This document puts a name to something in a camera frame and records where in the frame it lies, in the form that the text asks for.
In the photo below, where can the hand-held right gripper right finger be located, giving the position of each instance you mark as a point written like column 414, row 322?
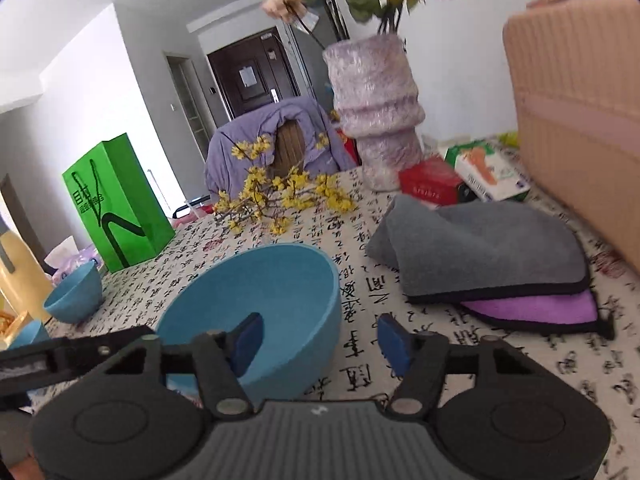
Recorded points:
column 395, row 345

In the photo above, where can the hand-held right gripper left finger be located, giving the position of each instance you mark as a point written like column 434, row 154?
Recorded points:
column 247, row 345

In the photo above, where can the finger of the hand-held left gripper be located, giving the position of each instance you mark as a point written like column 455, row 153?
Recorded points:
column 75, row 347

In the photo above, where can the blue bowl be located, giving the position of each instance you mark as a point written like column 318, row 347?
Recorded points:
column 260, row 280
column 75, row 295
column 22, row 336

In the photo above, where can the purple tissue pack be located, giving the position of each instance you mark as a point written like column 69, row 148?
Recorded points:
column 80, row 266

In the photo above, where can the yellow thermos jug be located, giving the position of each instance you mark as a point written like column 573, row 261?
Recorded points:
column 20, row 280

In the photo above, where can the white tissue pack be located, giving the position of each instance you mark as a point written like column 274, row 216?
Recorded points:
column 62, row 255

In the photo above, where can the grey cloth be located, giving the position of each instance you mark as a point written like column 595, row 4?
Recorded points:
column 480, row 245

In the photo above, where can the purple cloth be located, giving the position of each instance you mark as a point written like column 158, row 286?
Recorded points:
column 540, row 312

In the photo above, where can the green paper bag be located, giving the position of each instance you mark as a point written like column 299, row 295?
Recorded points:
column 115, row 200

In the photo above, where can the yellow flower branch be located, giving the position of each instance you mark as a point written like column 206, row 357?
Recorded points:
column 290, row 195

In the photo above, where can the red box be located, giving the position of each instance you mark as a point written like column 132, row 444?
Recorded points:
column 430, row 180

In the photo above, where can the green white packet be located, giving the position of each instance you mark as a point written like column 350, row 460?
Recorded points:
column 490, row 172

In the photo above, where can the wooden chair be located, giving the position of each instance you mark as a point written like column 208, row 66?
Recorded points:
column 289, row 150

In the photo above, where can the chair with purple cover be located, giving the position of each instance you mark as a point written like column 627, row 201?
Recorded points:
column 240, row 130

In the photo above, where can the pink textured vase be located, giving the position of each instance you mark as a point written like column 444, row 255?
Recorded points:
column 375, row 105

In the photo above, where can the dark brown door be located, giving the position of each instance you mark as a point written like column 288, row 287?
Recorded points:
column 250, row 75

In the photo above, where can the pink hard case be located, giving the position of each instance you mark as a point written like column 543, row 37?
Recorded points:
column 575, row 110

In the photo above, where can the grey refrigerator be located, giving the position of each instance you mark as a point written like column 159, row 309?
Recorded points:
column 330, row 15

